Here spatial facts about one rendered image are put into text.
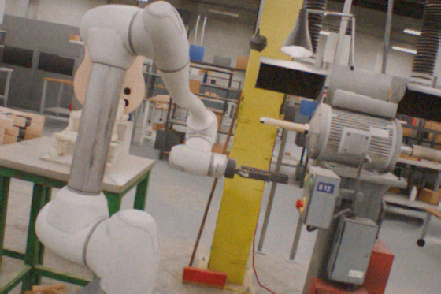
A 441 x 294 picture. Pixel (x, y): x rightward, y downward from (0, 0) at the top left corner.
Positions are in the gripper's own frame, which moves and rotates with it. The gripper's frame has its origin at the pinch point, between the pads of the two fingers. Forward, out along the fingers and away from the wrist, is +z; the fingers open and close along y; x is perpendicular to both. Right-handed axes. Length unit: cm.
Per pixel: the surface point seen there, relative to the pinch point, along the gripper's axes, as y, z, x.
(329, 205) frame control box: 3.2, 20.3, -5.7
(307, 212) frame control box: 3.1, 12.9, -9.9
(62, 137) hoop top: -7, -88, -3
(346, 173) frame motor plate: -19.8, 30.4, 4.0
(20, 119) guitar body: -36, -123, -5
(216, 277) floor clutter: -110, -13, -98
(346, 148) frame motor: -17.8, 27.5, 14.3
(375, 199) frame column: -22, 46, -5
